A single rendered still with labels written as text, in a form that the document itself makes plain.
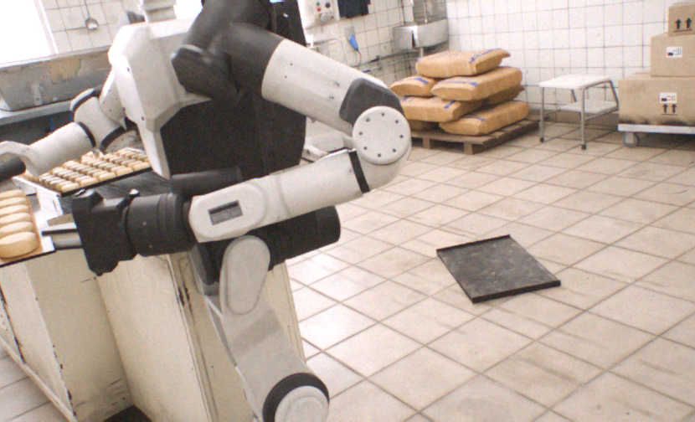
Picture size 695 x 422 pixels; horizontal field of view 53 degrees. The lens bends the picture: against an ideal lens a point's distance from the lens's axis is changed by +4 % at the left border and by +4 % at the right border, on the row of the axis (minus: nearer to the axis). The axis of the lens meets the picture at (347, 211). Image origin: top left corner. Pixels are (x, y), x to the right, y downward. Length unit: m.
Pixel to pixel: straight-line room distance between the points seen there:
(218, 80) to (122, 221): 0.24
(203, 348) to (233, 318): 0.66
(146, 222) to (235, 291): 0.32
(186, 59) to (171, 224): 0.23
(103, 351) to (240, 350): 1.31
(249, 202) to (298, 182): 0.07
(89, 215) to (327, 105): 0.37
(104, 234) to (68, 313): 1.50
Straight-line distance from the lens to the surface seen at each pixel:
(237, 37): 0.99
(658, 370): 2.64
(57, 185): 2.50
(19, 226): 1.15
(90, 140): 1.64
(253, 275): 1.26
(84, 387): 2.63
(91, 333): 2.57
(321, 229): 1.32
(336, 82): 0.95
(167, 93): 1.11
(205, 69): 0.98
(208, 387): 2.00
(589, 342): 2.78
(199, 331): 1.92
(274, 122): 1.20
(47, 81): 2.45
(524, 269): 3.31
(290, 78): 0.96
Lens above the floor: 1.43
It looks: 19 degrees down
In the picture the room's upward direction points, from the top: 10 degrees counter-clockwise
